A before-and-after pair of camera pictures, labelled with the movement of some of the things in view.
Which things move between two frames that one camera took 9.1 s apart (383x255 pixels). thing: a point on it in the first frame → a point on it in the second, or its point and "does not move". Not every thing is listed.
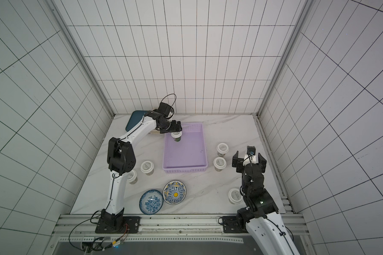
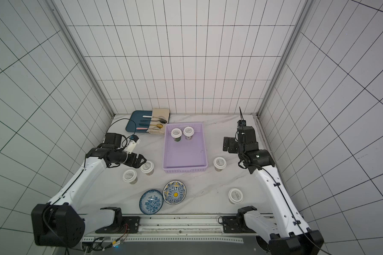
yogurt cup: (222, 149) → (188, 132)
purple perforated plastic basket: (188, 155) does not move
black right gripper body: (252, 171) → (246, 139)
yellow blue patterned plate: (174, 192) does not move
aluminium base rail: (169, 229) does not move
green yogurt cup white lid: (176, 135) does not move
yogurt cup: (219, 163) does not move
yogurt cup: (147, 167) does not move
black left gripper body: (173, 127) → (130, 159)
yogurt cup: (132, 178) does not move
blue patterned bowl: (151, 202) does not move
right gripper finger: (237, 162) → (230, 143)
